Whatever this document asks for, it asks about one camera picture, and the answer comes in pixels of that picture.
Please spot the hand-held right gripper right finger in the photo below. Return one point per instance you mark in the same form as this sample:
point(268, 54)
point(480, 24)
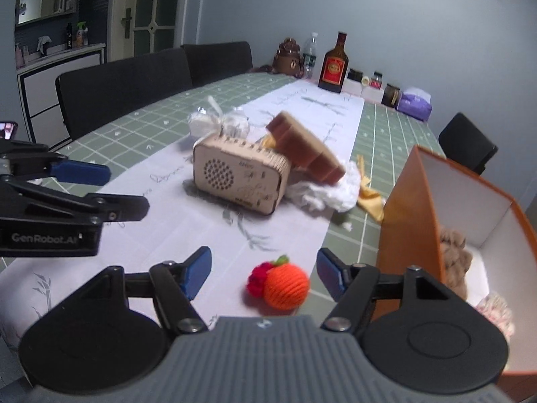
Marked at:
point(329, 273)

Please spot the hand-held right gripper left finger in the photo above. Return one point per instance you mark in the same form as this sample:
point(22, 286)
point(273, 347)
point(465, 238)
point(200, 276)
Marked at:
point(197, 270)

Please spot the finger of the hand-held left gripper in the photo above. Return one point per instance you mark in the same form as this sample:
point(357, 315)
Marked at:
point(84, 173)
point(105, 210)

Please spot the orange knitted ball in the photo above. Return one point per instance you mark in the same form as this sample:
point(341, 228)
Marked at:
point(285, 287)

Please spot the white towel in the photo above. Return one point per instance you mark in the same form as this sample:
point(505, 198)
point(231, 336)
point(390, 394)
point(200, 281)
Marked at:
point(331, 195)

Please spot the yellow cloth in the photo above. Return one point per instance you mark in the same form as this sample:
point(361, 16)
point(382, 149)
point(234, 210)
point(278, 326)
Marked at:
point(371, 205)

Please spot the orange cardboard box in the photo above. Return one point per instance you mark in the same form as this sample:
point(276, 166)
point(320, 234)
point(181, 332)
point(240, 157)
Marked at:
point(409, 218)

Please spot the brown plush toy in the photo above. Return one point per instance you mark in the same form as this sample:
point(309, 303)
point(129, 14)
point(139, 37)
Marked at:
point(455, 256)

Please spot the pink plastic bag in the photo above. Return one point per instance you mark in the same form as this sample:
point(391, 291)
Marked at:
point(497, 310)

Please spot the white deer-print table runner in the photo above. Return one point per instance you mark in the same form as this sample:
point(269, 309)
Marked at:
point(168, 218)

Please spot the smartphone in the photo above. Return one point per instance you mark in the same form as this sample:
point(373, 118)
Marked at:
point(8, 130)

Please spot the white drawer cabinet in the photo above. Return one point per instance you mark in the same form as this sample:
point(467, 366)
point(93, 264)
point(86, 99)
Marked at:
point(42, 92)

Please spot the black chair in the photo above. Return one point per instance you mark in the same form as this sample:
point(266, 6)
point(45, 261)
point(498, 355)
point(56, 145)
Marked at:
point(126, 84)
point(218, 63)
point(465, 142)

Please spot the wooden radio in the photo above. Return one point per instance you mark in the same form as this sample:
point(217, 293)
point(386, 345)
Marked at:
point(243, 176)

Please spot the brown sponge block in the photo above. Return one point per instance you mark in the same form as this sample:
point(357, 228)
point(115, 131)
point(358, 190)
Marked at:
point(306, 147)

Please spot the white rag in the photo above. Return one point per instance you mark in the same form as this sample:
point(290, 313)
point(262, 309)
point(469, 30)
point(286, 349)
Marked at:
point(44, 44)

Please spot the spray bottle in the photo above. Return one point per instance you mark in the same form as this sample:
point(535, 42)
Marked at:
point(81, 37)

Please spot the dark bottle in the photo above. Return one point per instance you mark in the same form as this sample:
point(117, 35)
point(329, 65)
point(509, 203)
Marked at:
point(69, 35)

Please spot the yellow snack packet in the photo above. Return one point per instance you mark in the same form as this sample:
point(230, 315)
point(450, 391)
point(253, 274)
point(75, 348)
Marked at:
point(269, 142)

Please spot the green checked tablecloth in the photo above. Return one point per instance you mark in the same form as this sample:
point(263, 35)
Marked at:
point(394, 134)

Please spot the white glass-paned door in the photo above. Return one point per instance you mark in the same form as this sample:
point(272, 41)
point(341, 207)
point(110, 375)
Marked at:
point(155, 8)

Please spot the white flat box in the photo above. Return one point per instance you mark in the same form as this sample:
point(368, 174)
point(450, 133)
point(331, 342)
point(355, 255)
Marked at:
point(356, 89)

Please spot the dark glass jar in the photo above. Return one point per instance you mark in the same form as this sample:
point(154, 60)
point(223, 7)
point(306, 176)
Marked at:
point(391, 95)

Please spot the purple tissue pack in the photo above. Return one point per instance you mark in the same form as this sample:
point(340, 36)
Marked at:
point(414, 105)

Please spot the pale tape roll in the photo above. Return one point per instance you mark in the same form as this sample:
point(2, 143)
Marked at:
point(366, 80)

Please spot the small ink bottle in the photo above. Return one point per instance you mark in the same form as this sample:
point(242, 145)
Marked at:
point(376, 80)

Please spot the brown liquor bottle red label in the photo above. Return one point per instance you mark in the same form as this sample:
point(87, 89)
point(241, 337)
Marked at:
point(333, 71)

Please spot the clear water bottle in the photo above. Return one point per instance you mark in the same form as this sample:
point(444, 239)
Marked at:
point(309, 56)

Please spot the brown bear flask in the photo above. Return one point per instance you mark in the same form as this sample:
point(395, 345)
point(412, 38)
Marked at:
point(289, 58)

